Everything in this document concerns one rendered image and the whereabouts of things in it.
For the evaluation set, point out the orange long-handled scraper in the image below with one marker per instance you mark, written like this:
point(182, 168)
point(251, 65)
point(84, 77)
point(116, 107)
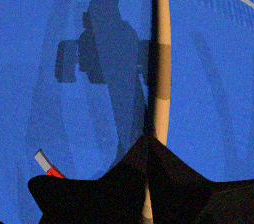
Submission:
point(162, 95)

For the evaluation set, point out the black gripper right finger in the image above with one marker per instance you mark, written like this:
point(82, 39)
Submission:
point(180, 195)

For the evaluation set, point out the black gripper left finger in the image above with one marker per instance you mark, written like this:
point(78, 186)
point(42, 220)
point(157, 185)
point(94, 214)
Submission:
point(115, 198)

